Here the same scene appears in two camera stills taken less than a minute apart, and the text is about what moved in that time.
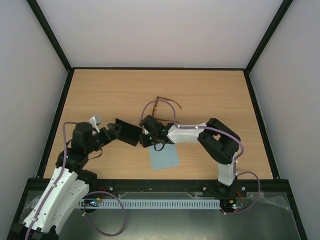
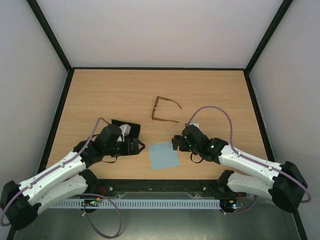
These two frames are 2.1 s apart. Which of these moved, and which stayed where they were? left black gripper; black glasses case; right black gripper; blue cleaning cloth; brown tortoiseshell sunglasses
Moved: right black gripper; left black gripper
Stayed: black glasses case; brown tortoiseshell sunglasses; blue cleaning cloth
